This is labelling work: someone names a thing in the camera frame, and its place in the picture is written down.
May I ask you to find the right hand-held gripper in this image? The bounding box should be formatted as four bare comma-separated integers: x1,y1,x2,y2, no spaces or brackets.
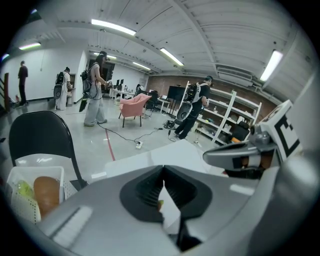
202,99,302,172

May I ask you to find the black desk chair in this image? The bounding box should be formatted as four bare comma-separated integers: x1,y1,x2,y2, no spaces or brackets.
144,90,160,113

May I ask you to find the green drink bottle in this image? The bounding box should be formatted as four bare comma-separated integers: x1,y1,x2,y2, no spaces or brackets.
16,179,35,200

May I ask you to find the black monitor screen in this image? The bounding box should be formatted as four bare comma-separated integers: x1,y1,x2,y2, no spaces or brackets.
166,85,187,102

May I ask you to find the pink armchair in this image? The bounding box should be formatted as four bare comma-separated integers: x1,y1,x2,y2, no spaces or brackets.
118,93,153,128

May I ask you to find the ceiling tube light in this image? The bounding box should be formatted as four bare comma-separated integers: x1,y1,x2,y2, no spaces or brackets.
18,42,42,51
132,61,152,71
159,47,185,67
91,19,137,36
259,49,284,82
93,52,118,60

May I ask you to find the brown wooden bowl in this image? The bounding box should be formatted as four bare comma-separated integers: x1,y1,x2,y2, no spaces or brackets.
33,176,61,218

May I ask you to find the grey cubby cabinet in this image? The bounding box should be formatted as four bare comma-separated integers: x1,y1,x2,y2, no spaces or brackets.
66,73,77,106

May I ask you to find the white marble-pattern table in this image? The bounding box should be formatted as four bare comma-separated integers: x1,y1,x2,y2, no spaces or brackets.
104,138,230,179

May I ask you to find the white perforated plastic basket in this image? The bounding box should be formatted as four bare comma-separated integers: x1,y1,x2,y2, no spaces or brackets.
6,166,78,225

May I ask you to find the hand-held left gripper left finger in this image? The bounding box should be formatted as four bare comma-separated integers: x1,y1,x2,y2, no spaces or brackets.
37,165,177,256

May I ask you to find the white metal shelf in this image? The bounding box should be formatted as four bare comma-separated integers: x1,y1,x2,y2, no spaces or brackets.
183,80,263,146

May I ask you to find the long white desk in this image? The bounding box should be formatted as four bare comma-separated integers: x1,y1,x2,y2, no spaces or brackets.
108,88,137,105

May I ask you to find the staircase with railing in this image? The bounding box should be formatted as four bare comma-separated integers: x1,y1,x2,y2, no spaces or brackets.
0,72,12,113

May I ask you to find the black folding chair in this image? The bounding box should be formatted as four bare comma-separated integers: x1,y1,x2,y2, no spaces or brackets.
8,110,89,191

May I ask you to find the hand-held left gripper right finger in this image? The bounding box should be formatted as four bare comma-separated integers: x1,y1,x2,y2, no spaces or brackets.
164,165,275,256

